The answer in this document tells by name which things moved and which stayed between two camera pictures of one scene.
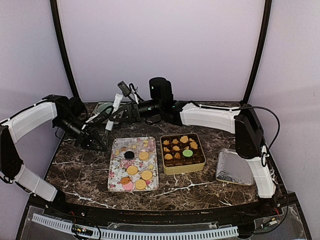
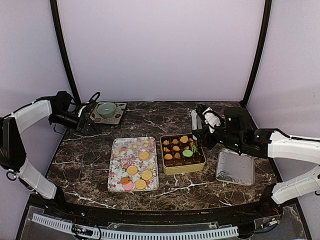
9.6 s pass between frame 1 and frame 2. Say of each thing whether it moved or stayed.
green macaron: stayed
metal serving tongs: moved
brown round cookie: stayed
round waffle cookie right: stayed
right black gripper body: moved
